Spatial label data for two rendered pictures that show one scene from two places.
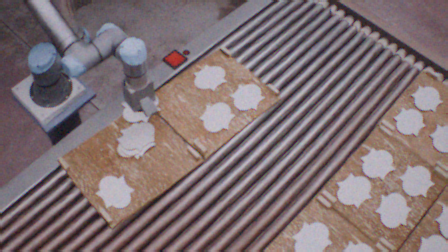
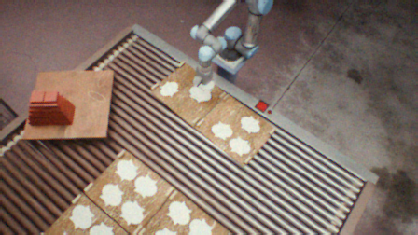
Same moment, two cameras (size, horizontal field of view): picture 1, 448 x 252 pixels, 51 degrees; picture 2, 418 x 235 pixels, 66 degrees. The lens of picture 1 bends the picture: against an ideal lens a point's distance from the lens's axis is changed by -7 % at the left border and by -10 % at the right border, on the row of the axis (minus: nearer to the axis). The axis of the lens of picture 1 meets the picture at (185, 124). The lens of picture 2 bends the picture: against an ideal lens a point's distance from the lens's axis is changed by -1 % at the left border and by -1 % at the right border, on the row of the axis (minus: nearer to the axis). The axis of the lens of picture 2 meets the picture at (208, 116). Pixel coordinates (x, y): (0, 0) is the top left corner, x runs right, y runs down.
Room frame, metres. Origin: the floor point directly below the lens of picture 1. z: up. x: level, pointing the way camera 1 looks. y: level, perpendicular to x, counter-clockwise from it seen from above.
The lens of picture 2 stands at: (0.80, -1.02, 2.83)
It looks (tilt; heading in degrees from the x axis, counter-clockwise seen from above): 61 degrees down; 77
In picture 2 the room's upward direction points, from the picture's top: 4 degrees clockwise
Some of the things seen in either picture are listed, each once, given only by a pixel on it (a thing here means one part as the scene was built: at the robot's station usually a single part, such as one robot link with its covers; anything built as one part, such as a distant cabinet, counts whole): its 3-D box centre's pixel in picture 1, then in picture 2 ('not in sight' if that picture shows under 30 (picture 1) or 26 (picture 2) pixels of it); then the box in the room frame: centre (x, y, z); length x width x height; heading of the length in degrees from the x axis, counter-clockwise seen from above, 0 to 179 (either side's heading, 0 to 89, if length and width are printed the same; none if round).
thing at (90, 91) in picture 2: not in sight; (71, 103); (0.16, 0.17, 1.03); 0.50 x 0.50 x 0.02; 84
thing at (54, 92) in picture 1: (48, 81); (230, 47); (1.29, 0.55, 0.96); 0.15 x 0.15 x 0.10
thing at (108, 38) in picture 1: (110, 43); (215, 45); (1.09, 0.23, 1.38); 0.11 x 0.11 x 0.08; 39
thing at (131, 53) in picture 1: (133, 57); (205, 56); (1.02, 0.15, 1.38); 0.09 x 0.08 x 0.11; 39
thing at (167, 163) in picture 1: (128, 162); (188, 92); (0.92, 0.21, 0.93); 0.41 x 0.35 x 0.02; 129
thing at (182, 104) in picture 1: (213, 99); (235, 129); (1.19, -0.11, 0.93); 0.41 x 0.35 x 0.02; 130
